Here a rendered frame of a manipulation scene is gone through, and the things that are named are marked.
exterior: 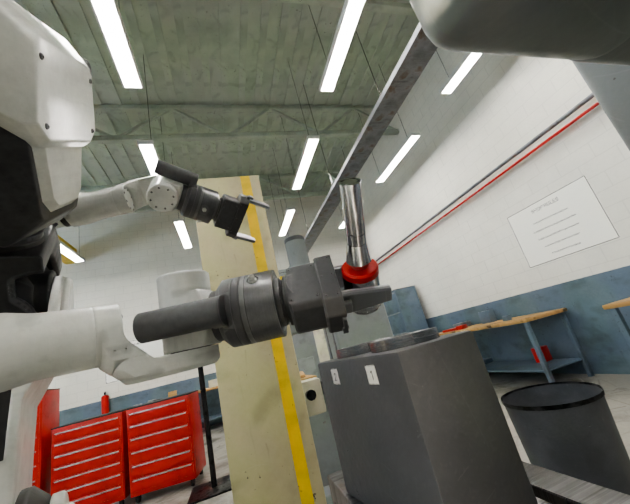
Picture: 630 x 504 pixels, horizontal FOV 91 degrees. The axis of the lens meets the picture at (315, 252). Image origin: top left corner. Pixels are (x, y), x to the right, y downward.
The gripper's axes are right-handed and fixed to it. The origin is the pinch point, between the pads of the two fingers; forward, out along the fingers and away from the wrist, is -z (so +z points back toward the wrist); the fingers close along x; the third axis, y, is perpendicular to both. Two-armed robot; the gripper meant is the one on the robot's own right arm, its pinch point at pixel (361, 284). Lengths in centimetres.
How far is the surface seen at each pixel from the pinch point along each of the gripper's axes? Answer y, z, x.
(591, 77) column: 16, -45, -20
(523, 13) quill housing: 26.0, -10.4, 9.0
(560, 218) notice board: -211, -335, -303
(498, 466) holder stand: -12.9, -8.7, 18.0
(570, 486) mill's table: -19.0, -17.2, 19.2
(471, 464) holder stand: -11.0, -5.6, 18.0
